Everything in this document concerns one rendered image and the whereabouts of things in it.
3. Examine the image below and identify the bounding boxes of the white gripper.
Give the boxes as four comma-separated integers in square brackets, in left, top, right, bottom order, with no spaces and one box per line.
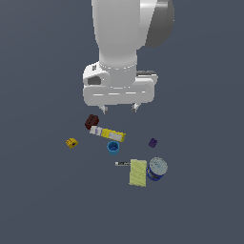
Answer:
[82,62,159,116]

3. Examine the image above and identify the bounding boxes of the yellow and white box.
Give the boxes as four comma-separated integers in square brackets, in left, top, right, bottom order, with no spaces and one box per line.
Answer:
[89,125,127,143]

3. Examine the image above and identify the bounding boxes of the dark red toy block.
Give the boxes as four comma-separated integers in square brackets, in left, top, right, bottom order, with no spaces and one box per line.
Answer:
[84,113,100,131]

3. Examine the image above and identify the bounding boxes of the blue cup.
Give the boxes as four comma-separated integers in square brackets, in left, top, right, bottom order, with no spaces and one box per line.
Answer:
[107,141,121,155]

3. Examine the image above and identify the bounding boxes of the small purple block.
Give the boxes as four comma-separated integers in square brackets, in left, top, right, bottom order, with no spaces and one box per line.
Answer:
[148,137,158,149]

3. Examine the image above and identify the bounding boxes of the small yellow toy block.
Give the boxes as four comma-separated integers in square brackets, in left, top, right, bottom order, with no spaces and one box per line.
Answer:
[65,137,79,150]

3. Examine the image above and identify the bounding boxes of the pale yellow sponge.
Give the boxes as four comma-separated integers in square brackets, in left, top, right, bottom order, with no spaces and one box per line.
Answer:
[129,158,148,188]

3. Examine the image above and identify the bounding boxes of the blue can with grey lid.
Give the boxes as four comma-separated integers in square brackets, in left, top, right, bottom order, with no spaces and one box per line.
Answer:
[146,156,169,182]

